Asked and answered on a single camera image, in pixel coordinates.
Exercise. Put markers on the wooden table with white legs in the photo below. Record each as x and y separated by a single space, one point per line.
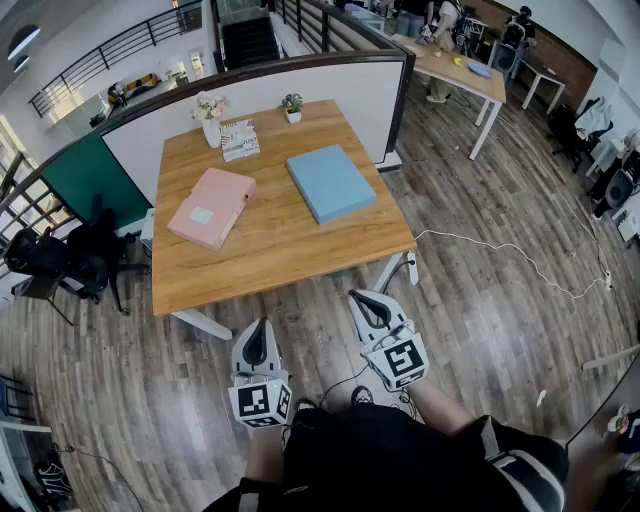
450 70

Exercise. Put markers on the person's right forearm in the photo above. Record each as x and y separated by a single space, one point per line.
440 410

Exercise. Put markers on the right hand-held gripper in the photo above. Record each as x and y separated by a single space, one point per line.
400 360

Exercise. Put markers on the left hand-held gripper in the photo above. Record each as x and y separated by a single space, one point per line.
260 400

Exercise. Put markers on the green partition panel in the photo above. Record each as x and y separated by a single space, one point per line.
95 175

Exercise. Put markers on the white power strip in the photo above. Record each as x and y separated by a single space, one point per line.
412 267

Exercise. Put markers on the white table leg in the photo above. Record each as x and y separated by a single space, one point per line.
205 324
387 272

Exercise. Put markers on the black railing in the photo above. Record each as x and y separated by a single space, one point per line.
106 59

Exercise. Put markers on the person's black clothing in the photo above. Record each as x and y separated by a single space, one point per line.
400 460

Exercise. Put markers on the small potted purple flower plant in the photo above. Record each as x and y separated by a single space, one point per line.
293 112

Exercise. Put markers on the black and white printed book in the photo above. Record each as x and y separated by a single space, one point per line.
240 140

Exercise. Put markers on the pink file box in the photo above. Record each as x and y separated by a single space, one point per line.
210 207

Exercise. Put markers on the person's left forearm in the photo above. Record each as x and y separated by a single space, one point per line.
265 450

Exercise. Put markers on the person's black shoe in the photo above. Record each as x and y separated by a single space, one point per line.
361 395
306 405

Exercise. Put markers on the white vase with pink flowers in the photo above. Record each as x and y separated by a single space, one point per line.
212 130

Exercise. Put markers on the white storage box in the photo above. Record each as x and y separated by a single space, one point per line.
147 230

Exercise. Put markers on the blue file box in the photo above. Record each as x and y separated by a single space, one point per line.
330 182

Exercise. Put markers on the metal balcony railing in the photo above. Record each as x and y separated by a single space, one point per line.
20 200

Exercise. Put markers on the blue plate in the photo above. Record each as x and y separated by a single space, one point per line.
480 70

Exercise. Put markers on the white side table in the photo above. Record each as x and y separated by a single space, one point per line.
545 75

